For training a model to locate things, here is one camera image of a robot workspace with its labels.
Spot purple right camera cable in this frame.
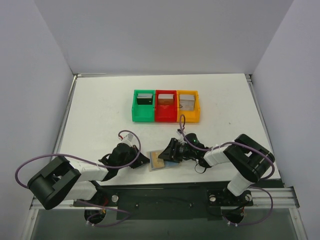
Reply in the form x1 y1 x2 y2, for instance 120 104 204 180
179 114 276 227

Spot yellow plastic bin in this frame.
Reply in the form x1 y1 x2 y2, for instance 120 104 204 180
176 90 201 123

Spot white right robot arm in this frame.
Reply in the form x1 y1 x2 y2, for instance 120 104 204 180
158 133 275 205

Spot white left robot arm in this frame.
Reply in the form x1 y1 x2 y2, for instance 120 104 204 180
27 142 150 210

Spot cards in red bin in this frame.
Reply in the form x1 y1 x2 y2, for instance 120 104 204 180
157 93 175 106

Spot green plastic bin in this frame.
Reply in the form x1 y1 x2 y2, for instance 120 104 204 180
131 89 156 123

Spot red plastic bin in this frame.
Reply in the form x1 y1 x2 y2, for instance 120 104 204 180
154 89 178 123

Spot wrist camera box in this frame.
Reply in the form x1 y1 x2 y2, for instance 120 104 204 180
121 133 134 146
177 128 184 136

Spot black cards in green bin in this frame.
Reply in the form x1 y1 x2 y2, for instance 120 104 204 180
136 93 153 105

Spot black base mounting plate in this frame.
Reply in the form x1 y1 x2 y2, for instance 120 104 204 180
84 181 253 224

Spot beige leather card holder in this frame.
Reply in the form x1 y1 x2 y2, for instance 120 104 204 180
147 150 181 172

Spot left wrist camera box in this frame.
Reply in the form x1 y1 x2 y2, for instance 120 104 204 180
121 133 134 146

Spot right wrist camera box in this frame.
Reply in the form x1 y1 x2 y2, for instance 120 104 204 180
177 128 184 136

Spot cards in yellow bin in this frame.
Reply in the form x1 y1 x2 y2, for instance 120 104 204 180
179 94 196 111

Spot gold credit card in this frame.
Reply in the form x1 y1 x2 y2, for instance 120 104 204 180
149 150 165 171

